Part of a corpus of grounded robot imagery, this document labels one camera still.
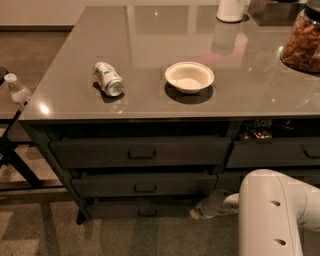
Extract snack bags in drawer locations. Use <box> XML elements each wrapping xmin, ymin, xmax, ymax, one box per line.
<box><xmin>239</xmin><ymin>118</ymin><xmax>294</xmax><ymax>141</ymax></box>

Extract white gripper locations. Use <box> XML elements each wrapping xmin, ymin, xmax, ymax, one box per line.
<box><xmin>189</xmin><ymin>189</ymin><xmax>239</xmax><ymax>220</ymax></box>

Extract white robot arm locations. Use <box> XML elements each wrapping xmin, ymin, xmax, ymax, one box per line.
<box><xmin>190</xmin><ymin>169</ymin><xmax>320</xmax><ymax>256</ymax></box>

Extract clear plastic water bottle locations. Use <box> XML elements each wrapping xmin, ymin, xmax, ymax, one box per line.
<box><xmin>4</xmin><ymin>73</ymin><xmax>32</xmax><ymax>110</ymax></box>

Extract white cylindrical container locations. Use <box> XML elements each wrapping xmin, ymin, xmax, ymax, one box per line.
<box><xmin>216</xmin><ymin>0</ymin><xmax>246</xmax><ymax>23</ymax></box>

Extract white paper bowl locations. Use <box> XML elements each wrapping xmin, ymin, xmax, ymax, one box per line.
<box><xmin>165</xmin><ymin>62</ymin><xmax>215</xmax><ymax>94</ymax></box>

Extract dark cabinet frame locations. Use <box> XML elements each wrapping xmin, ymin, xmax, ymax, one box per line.
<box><xmin>23</xmin><ymin>119</ymin><xmax>319</xmax><ymax>222</ymax></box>

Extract drawer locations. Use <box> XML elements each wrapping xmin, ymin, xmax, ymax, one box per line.
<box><xmin>226</xmin><ymin>137</ymin><xmax>320</xmax><ymax>168</ymax></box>
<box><xmin>71</xmin><ymin>172</ymin><xmax>217</xmax><ymax>198</ymax></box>
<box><xmin>50</xmin><ymin>136</ymin><xmax>231</xmax><ymax>169</ymax></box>
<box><xmin>214</xmin><ymin>168</ymin><xmax>320</xmax><ymax>193</ymax></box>
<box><xmin>86</xmin><ymin>197</ymin><xmax>197</xmax><ymax>219</ymax></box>

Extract silver soda can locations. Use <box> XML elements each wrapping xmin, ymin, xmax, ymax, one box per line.
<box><xmin>93</xmin><ymin>62</ymin><xmax>124</xmax><ymax>97</ymax></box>

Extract dark side table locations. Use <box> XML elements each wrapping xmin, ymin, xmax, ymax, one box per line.
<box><xmin>0</xmin><ymin>67</ymin><xmax>63</xmax><ymax>192</ymax></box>

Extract jar of snacks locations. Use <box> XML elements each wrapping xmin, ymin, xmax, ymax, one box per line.
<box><xmin>280</xmin><ymin>0</ymin><xmax>320</xmax><ymax>73</ymax></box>

